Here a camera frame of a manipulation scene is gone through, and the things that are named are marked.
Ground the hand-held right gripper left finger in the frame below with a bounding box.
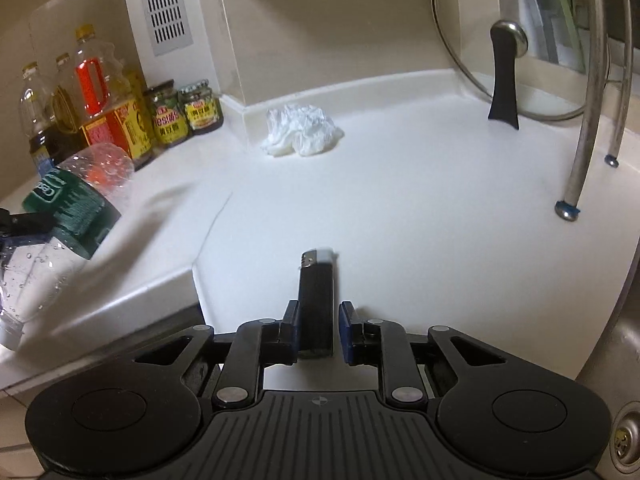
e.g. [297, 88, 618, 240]
[131, 300, 301, 408]

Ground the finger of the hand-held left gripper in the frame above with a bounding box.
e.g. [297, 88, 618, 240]
[0, 208, 56, 240]

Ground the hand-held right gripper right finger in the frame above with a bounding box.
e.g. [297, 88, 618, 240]
[339, 301, 506, 407]

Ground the black lighter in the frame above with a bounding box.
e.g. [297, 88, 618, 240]
[297, 247, 336, 359]

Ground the green label clear plastic bottle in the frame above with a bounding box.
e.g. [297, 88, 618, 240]
[0, 142, 137, 352]

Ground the blue label oil bottle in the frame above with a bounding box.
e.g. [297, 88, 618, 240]
[19, 62, 61, 178]

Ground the slim yellow cap sauce bottle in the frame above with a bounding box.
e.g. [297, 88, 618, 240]
[52, 52, 86, 136]

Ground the glass jar with green lid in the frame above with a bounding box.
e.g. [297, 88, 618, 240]
[145, 80, 193, 149]
[178, 79, 224, 135]

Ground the crumpled white tissue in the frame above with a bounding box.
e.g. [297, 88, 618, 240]
[260, 104, 346, 157]

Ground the steel sink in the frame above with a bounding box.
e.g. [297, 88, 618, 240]
[575, 280, 640, 480]

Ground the red handle oil bottle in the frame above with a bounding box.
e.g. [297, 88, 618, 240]
[72, 25, 155, 168]

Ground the white wall vent grille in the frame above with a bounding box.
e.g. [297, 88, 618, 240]
[134, 0, 194, 57]

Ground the glass pot lid black handle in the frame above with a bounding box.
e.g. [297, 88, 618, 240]
[432, 0, 601, 132]

